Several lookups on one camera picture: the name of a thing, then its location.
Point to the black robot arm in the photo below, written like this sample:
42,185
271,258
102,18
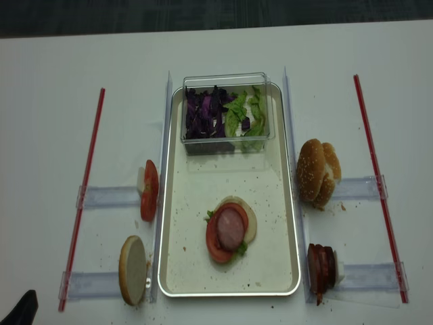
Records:
25,310

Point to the green lettuce leaves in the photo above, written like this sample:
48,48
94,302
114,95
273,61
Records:
246,118

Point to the pink meat patty slice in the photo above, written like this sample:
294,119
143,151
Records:
230,228

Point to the white pusher block tomato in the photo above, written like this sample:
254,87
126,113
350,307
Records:
141,180

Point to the upright tomato slices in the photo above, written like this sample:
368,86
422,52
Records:
150,192

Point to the lettuce under tomato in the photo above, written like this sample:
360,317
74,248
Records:
216,252

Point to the tomato slice on bun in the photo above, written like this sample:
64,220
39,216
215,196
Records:
226,231

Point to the sliced red sausage stack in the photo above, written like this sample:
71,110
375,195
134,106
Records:
323,269

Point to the clear plastic salad box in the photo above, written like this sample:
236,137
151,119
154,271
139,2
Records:
233,83

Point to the purple cabbage shreds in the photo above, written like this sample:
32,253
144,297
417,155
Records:
204,116

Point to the sesame burger buns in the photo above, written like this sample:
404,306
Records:
318,172

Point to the silver metal tray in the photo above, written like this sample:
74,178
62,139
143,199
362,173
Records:
196,184

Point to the upper left clear pusher track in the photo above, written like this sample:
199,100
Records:
93,197

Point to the clear pusher track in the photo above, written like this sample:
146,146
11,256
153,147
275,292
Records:
372,277
89,285
93,197
361,188

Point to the upright bun half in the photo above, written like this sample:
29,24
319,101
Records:
132,270

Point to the left red strip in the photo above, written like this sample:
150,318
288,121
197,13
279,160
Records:
77,223

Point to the red strip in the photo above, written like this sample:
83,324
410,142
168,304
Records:
77,223
399,267

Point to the upper right clear pusher track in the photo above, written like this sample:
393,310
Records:
361,188

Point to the white pusher block sausage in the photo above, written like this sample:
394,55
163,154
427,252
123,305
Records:
340,275

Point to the lower left clear pusher track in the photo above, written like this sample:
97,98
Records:
89,285

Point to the right red strip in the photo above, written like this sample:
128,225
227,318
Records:
399,267

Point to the lower right clear pusher track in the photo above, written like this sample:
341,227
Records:
372,277

